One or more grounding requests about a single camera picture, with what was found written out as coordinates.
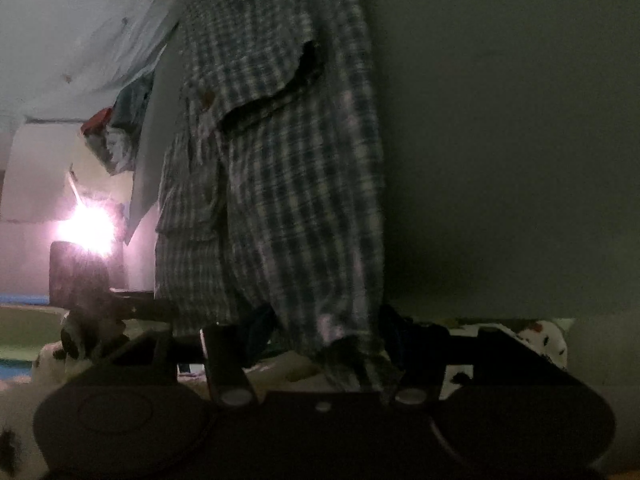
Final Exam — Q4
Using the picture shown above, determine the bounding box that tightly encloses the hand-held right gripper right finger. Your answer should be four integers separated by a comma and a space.
378, 304, 572, 407

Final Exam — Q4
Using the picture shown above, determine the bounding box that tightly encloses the green mat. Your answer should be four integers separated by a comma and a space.
0, 294, 66, 377

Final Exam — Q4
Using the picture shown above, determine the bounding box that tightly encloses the white printed sheet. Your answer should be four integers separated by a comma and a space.
0, 0, 201, 126

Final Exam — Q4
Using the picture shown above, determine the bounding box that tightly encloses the plaid button shirt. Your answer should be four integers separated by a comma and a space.
154, 0, 401, 392

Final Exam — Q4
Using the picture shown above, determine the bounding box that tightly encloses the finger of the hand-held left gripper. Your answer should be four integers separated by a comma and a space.
109, 288, 180, 323

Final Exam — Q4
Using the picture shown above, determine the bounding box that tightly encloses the grey mattress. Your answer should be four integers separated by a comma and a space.
124, 0, 640, 391

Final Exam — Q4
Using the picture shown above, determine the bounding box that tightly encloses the white spotted cloth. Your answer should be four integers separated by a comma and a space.
0, 310, 572, 480

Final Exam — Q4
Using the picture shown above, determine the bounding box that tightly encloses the bright lamp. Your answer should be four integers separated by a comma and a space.
55, 195, 117, 261

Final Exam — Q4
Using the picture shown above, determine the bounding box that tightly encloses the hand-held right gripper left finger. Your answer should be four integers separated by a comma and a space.
106, 307, 277, 407

